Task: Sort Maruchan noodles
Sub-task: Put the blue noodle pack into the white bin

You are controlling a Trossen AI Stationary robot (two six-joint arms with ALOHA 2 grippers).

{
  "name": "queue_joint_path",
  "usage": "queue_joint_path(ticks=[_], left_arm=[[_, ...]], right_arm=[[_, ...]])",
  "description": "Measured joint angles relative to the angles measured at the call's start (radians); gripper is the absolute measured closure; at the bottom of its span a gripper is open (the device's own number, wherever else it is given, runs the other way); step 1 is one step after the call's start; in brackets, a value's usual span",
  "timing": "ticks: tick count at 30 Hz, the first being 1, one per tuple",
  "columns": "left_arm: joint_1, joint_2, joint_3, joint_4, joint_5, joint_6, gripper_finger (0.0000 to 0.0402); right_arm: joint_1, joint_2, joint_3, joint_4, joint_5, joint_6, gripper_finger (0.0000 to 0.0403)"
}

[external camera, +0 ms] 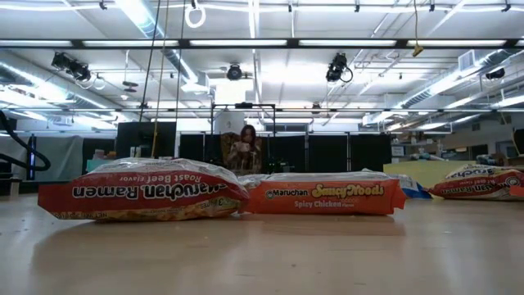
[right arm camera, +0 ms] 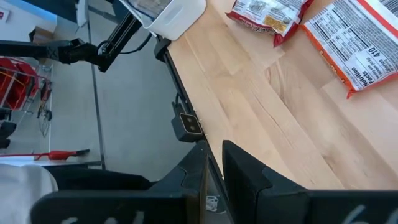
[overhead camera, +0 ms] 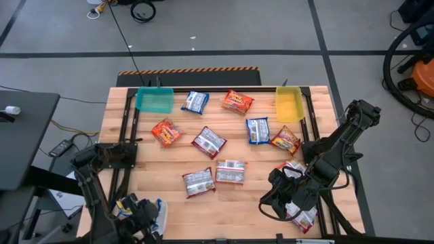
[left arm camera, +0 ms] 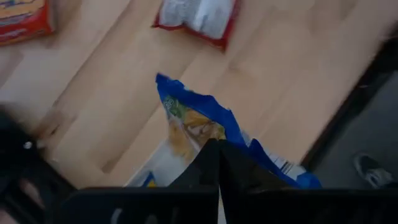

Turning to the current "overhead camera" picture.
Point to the black desk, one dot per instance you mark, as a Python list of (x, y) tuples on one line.
[(23, 135)]

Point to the black power adapter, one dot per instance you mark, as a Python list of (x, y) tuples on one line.
[(61, 148)]

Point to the yellow white power plug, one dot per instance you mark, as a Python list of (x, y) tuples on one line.
[(97, 8)]

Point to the teal plastic bin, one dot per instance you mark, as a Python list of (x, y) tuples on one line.
[(154, 101)]

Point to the white bottle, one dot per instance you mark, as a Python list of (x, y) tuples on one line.
[(13, 110)]

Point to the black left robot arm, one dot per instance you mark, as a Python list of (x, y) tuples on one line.
[(91, 189)]

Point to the yellow plastic bin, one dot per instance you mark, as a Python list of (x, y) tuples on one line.
[(290, 105)]

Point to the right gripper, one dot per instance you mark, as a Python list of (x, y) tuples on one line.
[(298, 194)]

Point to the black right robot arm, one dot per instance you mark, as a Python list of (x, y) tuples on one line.
[(339, 144)]

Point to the black mat with hazard stripe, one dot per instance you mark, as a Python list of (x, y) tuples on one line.
[(188, 78)]

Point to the blue ramen noodle pack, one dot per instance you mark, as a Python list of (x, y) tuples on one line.
[(258, 130), (195, 102), (162, 215)]

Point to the white flat box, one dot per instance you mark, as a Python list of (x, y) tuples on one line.
[(66, 201)]

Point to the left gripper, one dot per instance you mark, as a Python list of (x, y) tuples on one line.
[(135, 218)]

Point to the black equipment case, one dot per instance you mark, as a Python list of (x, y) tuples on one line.
[(415, 10)]

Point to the orange shop vacuum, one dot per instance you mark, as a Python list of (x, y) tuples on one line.
[(424, 78)]

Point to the red ramen noodle pack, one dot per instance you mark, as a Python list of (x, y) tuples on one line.
[(230, 171), (294, 165), (209, 142), (304, 219), (285, 140), (198, 182)]

